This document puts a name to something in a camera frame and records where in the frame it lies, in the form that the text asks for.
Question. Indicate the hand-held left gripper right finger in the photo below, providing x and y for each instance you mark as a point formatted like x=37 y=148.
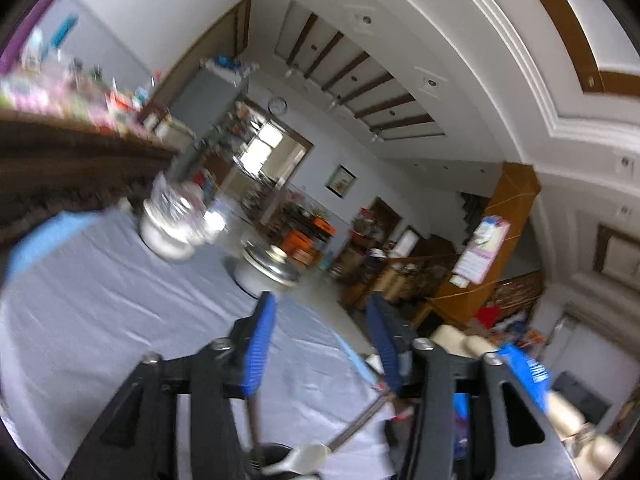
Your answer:
x=385 y=345

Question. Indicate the wooden pillar cabinet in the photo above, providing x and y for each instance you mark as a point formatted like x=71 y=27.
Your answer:
x=515 y=195

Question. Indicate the orange box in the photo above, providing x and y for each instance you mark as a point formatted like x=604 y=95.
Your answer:
x=324 y=227
x=298 y=246

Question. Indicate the row of colourful packages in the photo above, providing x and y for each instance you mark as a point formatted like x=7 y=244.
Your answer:
x=75 y=95

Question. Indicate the dark wooden sideboard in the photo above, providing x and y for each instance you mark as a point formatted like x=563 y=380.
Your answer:
x=60 y=170

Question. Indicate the blue table cover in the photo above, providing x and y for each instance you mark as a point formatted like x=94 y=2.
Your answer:
x=50 y=240

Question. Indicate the wall calendar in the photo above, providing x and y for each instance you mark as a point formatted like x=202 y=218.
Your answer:
x=477 y=255

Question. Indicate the beige armchair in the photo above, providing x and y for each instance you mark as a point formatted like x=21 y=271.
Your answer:
x=452 y=337

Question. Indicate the round wall clock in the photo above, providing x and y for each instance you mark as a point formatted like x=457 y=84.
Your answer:
x=277 y=105

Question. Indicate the steel pot with lid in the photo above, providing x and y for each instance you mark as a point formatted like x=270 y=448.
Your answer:
x=260 y=272

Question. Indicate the black utensil holder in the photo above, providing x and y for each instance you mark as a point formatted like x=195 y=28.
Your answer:
x=272 y=452

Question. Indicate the grey table cloth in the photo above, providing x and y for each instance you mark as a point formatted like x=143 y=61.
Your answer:
x=100 y=320

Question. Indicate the metal spoon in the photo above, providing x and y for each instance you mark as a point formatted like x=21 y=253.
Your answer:
x=305 y=457

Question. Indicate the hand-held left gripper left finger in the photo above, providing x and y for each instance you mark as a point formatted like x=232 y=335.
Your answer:
x=260 y=345

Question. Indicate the framed wall picture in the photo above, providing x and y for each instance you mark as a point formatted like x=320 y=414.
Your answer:
x=341 y=180

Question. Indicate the grey refrigerator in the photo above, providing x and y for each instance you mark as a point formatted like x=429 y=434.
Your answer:
x=210 y=100

